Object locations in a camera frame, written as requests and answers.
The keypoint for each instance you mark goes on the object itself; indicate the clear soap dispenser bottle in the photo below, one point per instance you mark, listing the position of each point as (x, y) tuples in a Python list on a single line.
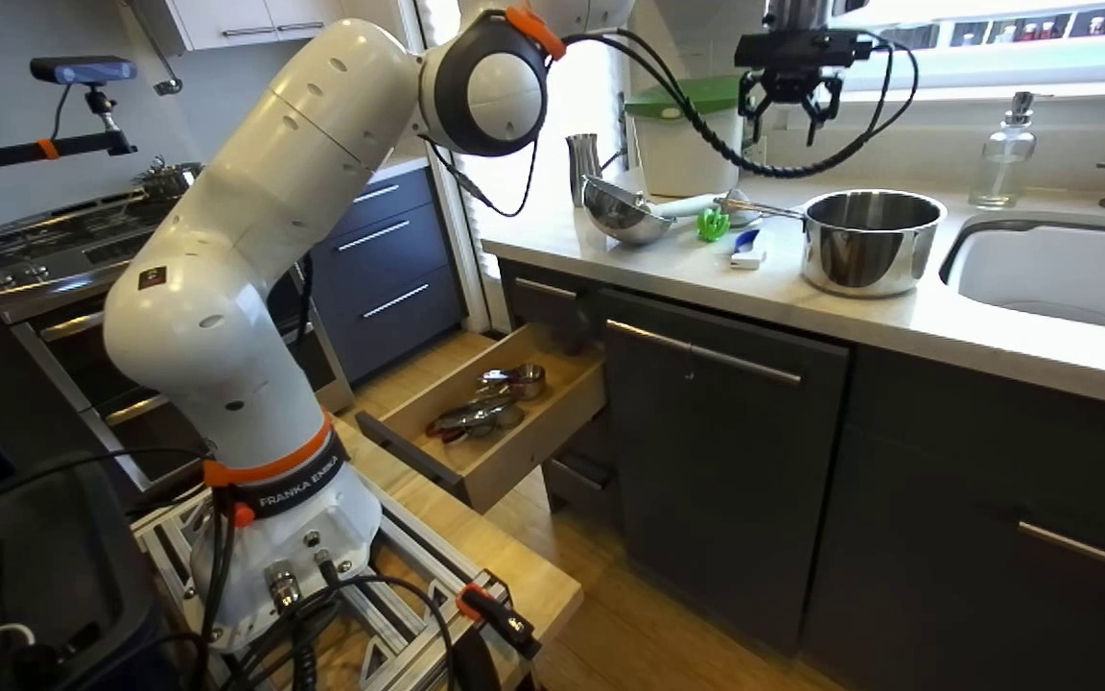
[(1007, 157)]

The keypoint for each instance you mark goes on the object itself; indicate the dark under-counter cabinet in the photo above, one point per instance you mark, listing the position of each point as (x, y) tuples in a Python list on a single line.
[(890, 520)]

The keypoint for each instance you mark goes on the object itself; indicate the blue drawer cabinet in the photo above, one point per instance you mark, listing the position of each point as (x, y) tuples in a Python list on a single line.
[(383, 277)]

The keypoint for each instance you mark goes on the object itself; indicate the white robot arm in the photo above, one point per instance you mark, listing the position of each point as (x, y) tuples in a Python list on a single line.
[(190, 315)]

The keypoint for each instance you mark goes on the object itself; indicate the black stove top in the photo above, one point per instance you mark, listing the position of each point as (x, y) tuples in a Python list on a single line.
[(90, 235)]

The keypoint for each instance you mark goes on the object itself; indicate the stainless steel pot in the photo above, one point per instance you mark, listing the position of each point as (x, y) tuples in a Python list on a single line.
[(868, 244)]

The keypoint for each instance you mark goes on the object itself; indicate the open wooden drawer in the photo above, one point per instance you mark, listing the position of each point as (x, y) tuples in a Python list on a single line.
[(479, 469)]

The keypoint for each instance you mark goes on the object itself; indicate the glass lids in drawer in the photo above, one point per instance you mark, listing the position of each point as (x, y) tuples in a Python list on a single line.
[(492, 410)]

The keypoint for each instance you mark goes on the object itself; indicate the white bin with green lid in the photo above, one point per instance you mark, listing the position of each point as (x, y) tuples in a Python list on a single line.
[(669, 152)]

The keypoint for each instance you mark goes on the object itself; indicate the stainless steel mixing bowl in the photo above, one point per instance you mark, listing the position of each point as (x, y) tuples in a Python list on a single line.
[(622, 212)]

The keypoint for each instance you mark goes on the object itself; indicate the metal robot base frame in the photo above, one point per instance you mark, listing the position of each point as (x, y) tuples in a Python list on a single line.
[(414, 615)]

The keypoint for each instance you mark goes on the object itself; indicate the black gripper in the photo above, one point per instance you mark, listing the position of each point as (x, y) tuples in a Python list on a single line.
[(794, 61)]

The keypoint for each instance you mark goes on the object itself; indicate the small green object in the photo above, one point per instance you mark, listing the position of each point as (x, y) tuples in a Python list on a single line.
[(712, 225)]

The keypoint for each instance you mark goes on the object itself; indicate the kitchen sink basin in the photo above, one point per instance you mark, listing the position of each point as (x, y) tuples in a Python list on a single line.
[(1036, 263)]

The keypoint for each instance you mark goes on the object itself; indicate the steel cylindrical canister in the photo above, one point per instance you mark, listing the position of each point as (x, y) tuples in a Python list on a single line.
[(580, 162)]

